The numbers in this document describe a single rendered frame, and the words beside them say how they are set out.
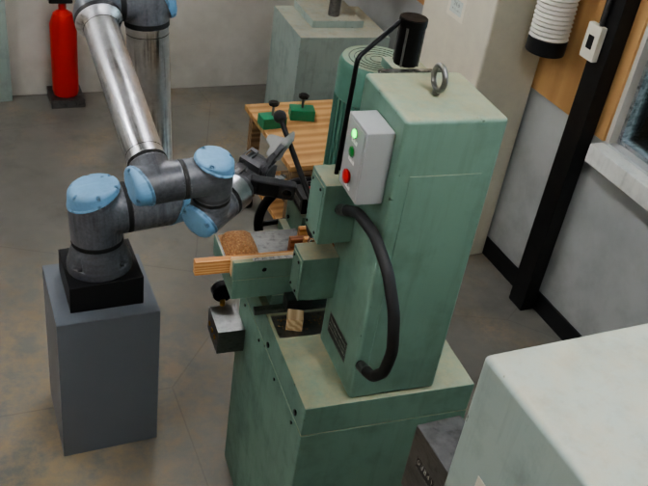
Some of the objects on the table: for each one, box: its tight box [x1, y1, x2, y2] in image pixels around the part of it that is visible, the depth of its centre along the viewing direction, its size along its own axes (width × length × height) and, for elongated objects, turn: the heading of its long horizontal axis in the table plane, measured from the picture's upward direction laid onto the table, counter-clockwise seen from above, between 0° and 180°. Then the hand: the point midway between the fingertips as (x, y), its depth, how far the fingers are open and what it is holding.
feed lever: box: [273, 110, 313, 238], centre depth 205 cm, size 5×32×36 cm
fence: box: [231, 258, 292, 281], centre depth 219 cm, size 60×2×6 cm, turn 98°
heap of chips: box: [218, 230, 258, 256], centre depth 220 cm, size 9×14×4 cm, turn 8°
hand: (291, 154), depth 218 cm, fingers open, 14 cm apart
